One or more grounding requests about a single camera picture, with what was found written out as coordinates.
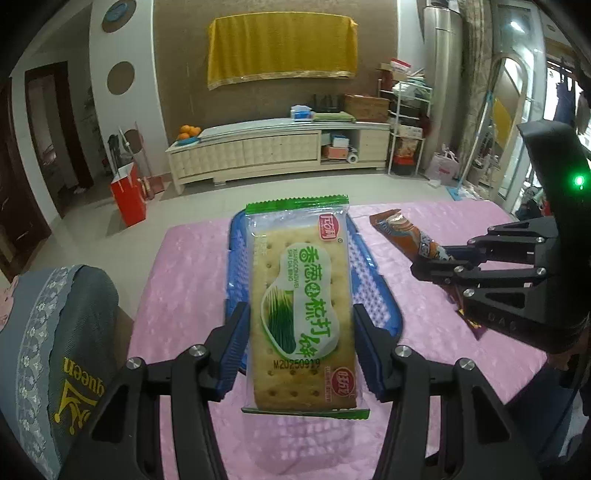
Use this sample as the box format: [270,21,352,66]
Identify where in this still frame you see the hanging clothes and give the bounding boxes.
[551,55,591,153]

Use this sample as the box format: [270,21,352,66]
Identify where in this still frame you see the yellow cloth cover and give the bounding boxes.
[206,15,359,91]

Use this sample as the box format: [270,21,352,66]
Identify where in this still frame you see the patterned curtain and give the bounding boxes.
[462,0,498,185]

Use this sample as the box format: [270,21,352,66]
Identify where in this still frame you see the green folded mat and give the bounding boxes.
[311,111,358,124]

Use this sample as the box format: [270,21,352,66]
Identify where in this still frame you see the green cracker packet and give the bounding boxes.
[241,195,372,421]

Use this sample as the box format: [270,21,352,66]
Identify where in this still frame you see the silver tower air conditioner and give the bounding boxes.
[422,2,464,177]

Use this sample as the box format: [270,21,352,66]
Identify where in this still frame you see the arched standing mirror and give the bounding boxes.
[475,55,530,200]

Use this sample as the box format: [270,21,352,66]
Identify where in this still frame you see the broom with dustpan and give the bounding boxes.
[134,122,163,195]

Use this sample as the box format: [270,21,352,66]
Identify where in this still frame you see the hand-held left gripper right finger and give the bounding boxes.
[352,302,548,480]

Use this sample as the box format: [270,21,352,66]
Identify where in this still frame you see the round blue wall plate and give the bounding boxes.
[102,0,137,33]

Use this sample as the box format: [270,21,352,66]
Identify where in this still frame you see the wooden clothes rack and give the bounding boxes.
[515,185,555,220]

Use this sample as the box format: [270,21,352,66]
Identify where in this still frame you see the pink shopping bag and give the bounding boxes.
[425,145,460,186]

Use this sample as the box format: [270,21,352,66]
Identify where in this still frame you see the cream television cabinet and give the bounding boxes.
[165,119,391,195]

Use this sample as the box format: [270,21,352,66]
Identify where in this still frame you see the brown snack bar packet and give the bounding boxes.
[369,209,456,265]

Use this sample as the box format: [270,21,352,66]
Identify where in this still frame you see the blue mop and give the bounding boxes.
[450,92,491,202]

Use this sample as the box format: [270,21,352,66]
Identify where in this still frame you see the dark wooden door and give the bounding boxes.
[25,62,93,219]
[0,78,52,282]

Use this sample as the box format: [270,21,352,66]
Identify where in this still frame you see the black router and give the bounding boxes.
[313,93,342,114]

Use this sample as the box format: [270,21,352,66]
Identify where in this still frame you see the blue plastic basket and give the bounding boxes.
[224,208,404,376]

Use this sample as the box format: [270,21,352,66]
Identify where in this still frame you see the cardboard box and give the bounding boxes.
[342,93,391,123]

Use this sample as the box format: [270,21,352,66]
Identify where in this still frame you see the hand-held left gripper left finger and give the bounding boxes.
[53,302,252,480]

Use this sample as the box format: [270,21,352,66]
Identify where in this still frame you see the pink cloth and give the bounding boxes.
[0,286,19,331]

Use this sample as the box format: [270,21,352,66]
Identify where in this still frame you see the white metal rack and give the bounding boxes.
[376,69,434,176]

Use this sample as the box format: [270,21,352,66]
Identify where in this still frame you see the red paper bag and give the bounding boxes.
[109,162,148,228]

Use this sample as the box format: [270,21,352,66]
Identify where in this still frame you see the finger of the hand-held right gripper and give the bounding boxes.
[410,251,555,306]
[466,217,562,265]

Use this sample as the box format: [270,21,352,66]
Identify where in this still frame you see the pink quilted blanket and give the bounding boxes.
[133,203,570,480]

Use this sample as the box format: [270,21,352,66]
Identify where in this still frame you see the grey cushion with gold print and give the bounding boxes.
[0,264,122,479]

